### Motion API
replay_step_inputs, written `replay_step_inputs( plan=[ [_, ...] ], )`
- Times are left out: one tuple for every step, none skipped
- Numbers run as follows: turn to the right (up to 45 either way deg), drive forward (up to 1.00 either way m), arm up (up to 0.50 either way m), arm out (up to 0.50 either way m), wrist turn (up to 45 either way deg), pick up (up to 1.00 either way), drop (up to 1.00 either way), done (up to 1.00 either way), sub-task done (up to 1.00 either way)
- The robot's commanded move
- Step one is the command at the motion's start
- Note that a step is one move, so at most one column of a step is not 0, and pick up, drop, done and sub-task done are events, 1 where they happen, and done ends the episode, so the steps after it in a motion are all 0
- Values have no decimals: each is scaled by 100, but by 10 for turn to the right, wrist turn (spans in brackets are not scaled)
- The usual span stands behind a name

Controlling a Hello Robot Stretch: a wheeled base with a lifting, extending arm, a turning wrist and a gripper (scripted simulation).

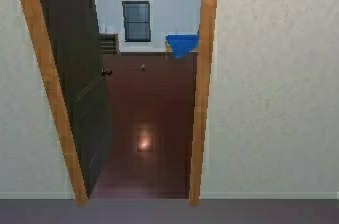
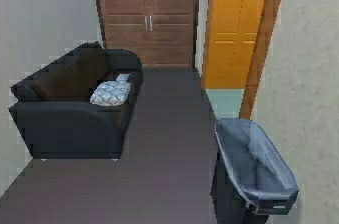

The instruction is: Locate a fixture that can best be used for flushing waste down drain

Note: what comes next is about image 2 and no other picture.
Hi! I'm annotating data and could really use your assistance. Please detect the dark brown cushion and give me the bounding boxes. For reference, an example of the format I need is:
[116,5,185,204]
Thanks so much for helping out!
[30,41,110,102]

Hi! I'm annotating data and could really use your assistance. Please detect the white patterned pillow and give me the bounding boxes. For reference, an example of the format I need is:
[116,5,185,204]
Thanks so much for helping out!
[89,80,132,107]

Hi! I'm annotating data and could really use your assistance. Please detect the black sofa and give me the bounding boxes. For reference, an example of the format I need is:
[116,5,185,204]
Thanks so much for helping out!
[8,41,144,160]

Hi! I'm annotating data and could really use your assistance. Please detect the orange room door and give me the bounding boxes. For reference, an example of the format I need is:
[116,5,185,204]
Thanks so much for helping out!
[200,0,265,90]

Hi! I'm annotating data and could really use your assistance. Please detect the brown wooden cupboard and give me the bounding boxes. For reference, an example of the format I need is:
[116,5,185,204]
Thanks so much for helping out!
[96,0,199,69]

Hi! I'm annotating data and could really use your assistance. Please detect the blue grey waste bin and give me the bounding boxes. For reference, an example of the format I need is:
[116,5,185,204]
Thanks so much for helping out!
[211,117,300,224]

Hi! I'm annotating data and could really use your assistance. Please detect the small white flat object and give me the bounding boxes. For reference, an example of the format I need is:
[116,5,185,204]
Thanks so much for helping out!
[115,73,131,83]

